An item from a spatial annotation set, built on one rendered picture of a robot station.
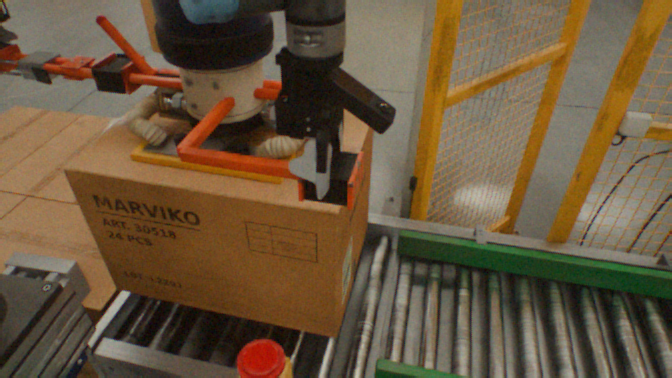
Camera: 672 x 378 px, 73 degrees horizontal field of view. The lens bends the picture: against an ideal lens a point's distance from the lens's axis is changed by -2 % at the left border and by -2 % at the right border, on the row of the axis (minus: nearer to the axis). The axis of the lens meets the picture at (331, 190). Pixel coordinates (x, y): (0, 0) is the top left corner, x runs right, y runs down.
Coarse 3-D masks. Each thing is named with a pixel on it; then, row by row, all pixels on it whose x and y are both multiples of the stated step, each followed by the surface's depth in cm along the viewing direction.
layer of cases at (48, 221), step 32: (0, 128) 211; (32, 128) 211; (64, 128) 211; (96, 128) 211; (0, 160) 191; (32, 160) 191; (64, 160) 191; (0, 192) 174; (32, 192) 174; (64, 192) 174; (0, 224) 160; (32, 224) 160; (64, 224) 160; (0, 256) 148; (64, 256) 148; (96, 256) 148; (96, 288) 138; (96, 320) 136
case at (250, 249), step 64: (128, 128) 107; (192, 128) 107; (128, 192) 95; (192, 192) 90; (256, 192) 89; (128, 256) 109; (192, 256) 103; (256, 256) 97; (320, 256) 92; (256, 320) 112; (320, 320) 106
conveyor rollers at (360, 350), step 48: (384, 240) 153; (432, 288) 138; (528, 288) 138; (576, 288) 139; (192, 336) 125; (240, 336) 128; (288, 336) 126; (432, 336) 125; (528, 336) 125; (624, 336) 125
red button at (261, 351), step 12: (252, 348) 67; (264, 348) 67; (276, 348) 67; (240, 360) 66; (252, 360) 66; (264, 360) 66; (276, 360) 66; (240, 372) 65; (252, 372) 64; (264, 372) 64; (276, 372) 65
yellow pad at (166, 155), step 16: (144, 144) 98; (160, 144) 98; (176, 144) 96; (240, 144) 93; (144, 160) 96; (160, 160) 94; (176, 160) 94; (288, 160) 94; (240, 176) 92; (256, 176) 91; (272, 176) 90
